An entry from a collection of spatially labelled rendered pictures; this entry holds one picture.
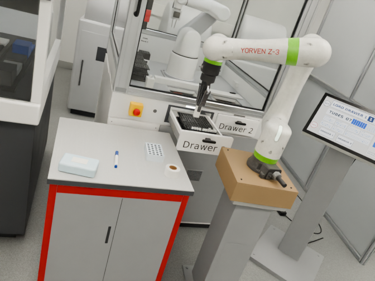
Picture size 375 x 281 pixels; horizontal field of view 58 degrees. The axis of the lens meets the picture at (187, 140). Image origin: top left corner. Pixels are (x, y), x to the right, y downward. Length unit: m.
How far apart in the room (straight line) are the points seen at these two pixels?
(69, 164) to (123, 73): 0.64
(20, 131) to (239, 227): 1.17
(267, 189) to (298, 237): 1.05
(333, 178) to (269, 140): 0.86
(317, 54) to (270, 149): 0.46
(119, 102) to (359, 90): 2.28
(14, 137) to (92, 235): 0.62
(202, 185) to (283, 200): 0.79
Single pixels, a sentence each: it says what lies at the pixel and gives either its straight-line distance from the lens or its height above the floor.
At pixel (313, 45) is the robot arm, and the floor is 1.49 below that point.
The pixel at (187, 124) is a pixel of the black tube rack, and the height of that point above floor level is 0.90.
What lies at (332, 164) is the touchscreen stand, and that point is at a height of 0.82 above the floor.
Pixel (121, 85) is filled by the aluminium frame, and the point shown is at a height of 0.99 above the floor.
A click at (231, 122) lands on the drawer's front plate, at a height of 0.89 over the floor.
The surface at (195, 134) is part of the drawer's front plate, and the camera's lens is 1.70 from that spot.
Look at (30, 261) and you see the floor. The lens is 2.16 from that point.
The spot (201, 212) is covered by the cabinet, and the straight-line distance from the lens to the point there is 2.47.
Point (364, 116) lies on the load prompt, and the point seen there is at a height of 1.16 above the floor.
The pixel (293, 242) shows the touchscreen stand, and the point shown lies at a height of 0.16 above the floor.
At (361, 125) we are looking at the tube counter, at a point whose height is 1.11.
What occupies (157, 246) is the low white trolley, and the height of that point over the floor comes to 0.41.
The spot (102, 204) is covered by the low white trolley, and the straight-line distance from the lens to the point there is 1.53.
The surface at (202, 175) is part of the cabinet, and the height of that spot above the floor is 0.48.
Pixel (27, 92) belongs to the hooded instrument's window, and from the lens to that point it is 1.67.
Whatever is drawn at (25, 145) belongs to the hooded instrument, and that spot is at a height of 0.65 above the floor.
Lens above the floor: 1.57
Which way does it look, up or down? 24 degrees down
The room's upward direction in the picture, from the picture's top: 17 degrees clockwise
